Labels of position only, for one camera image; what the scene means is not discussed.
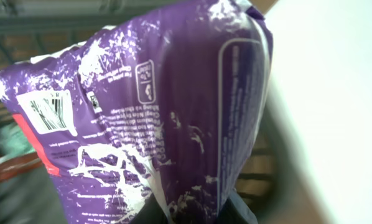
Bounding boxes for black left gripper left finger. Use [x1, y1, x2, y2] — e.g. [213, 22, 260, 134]
[129, 194, 169, 224]

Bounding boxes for grey plastic mesh basket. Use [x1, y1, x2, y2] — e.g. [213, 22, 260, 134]
[0, 0, 325, 223]

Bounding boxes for mint green white packet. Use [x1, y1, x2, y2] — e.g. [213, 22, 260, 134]
[0, 123, 35, 161]

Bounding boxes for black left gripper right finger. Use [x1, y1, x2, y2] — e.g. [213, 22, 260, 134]
[215, 189, 258, 224]

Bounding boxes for purple snack bag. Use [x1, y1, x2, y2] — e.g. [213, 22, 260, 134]
[0, 0, 273, 223]

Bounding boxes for red white snack bar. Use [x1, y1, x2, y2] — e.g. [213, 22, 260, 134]
[0, 152, 43, 182]

